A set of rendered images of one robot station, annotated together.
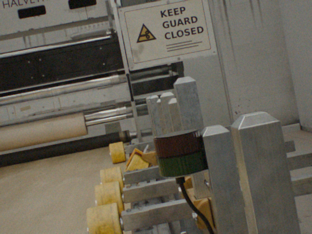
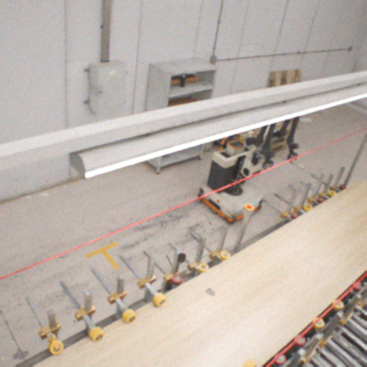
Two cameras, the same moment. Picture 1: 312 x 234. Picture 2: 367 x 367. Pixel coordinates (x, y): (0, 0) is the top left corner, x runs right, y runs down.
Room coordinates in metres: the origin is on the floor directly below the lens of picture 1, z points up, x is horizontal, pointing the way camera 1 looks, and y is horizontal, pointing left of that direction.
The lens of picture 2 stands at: (2.09, 1.35, 3.06)
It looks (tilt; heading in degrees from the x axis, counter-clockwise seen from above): 35 degrees down; 227
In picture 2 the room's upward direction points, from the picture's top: 9 degrees clockwise
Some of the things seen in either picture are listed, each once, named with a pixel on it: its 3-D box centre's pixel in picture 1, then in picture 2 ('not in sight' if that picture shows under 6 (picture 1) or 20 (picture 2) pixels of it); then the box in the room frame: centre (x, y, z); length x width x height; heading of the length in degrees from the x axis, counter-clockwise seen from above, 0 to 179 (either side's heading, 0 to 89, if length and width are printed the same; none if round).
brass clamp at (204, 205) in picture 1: (206, 206); (146, 281); (0.99, -0.06, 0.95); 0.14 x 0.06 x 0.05; 2
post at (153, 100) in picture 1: (165, 155); not in sight; (2.22, -0.01, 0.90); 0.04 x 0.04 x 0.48; 2
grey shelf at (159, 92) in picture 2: not in sight; (178, 115); (-1.19, -2.55, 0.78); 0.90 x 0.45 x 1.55; 2
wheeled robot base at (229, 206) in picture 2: not in sight; (230, 197); (-1.20, -1.22, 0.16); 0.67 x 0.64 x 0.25; 92
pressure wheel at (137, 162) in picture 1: (136, 168); (56, 346); (1.75, 0.09, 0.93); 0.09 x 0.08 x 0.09; 92
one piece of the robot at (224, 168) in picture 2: not in sight; (232, 167); (-1.20, -1.32, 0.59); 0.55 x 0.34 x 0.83; 2
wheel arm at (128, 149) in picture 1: (177, 139); not in sight; (2.26, -0.07, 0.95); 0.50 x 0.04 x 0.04; 92
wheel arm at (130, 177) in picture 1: (202, 162); (78, 306); (1.51, -0.10, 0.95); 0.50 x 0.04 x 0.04; 92
